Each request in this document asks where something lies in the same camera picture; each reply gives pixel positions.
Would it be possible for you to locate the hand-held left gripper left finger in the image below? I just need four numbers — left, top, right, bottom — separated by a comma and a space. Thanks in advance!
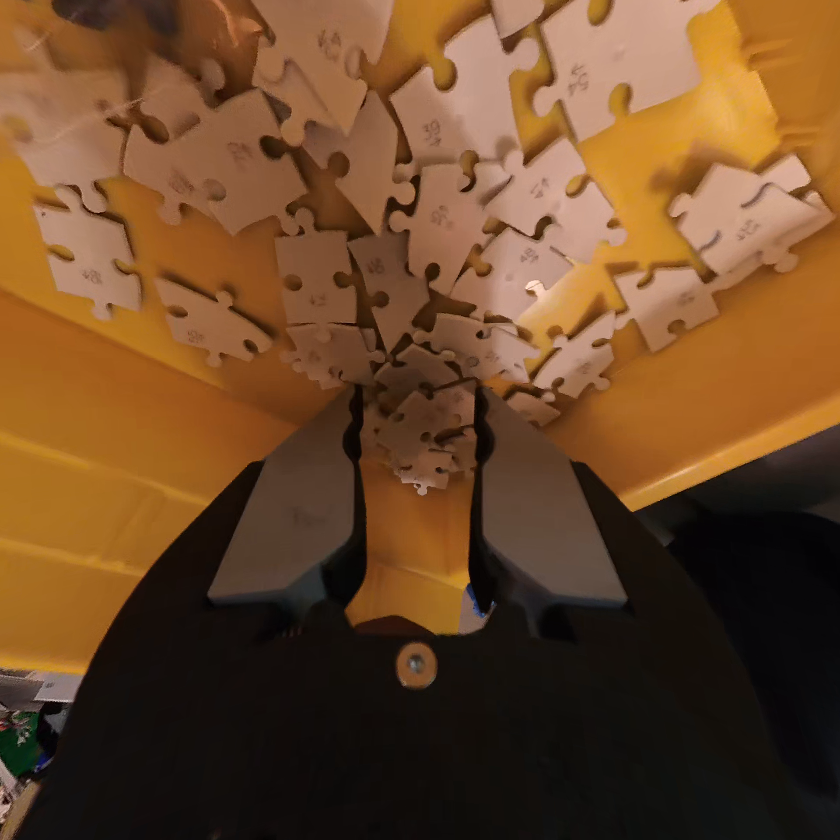
207, 384, 367, 611

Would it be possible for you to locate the pile of white puzzle pieces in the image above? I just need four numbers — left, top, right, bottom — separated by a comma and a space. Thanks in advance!
0, 0, 837, 496

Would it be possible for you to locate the green printed packaging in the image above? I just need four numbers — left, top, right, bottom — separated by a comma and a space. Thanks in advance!
0, 709, 52, 782

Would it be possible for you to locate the yellow plastic box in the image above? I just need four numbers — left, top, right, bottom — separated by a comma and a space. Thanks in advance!
0, 0, 840, 673

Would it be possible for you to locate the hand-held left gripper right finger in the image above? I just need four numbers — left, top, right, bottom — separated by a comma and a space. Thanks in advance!
467, 386, 629, 624

